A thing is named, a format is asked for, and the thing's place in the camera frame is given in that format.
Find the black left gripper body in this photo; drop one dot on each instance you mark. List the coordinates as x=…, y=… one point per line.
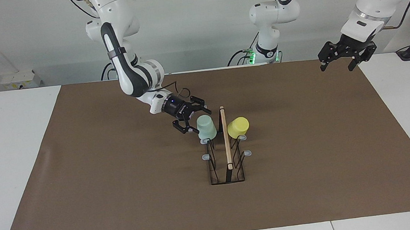
x=352, y=46

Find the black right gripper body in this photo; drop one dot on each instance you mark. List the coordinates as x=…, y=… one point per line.
x=177, y=110

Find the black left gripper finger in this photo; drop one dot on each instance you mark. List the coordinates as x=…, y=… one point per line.
x=328, y=52
x=365, y=57

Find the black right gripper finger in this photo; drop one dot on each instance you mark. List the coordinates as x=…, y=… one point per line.
x=183, y=126
x=199, y=103

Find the pale green plastic cup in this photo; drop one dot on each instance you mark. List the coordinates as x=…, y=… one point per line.
x=206, y=128

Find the yellow plastic cup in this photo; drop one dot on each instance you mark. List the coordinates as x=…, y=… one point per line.
x=238, y=127

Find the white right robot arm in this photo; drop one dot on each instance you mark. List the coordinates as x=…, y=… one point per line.
x=124, y=62

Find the brown table mat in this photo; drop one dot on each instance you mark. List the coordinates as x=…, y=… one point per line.
x=123, y=205

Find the white power strip box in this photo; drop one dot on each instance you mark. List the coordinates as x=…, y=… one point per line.
x=19, y=79

